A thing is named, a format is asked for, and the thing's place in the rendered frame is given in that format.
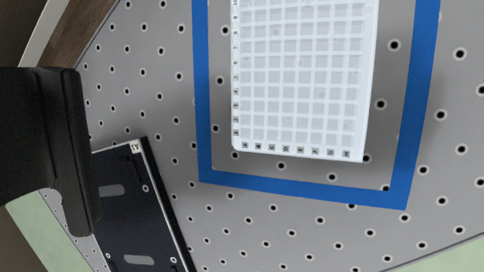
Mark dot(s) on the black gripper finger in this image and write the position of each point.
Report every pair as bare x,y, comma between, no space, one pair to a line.
44,142

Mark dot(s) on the blue tape outline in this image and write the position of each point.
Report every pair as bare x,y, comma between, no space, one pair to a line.
426,18

